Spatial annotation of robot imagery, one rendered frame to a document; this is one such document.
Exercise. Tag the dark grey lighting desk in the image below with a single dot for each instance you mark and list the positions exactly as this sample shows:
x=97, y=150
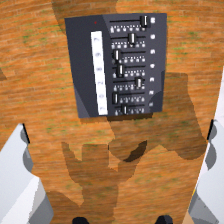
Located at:
x=94, y=42

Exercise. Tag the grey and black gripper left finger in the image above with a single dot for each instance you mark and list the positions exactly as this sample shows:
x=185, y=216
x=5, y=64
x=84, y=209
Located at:
x=23, y=199

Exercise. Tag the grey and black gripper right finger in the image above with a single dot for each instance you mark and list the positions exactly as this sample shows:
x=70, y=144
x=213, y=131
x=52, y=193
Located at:
x=207, y=203

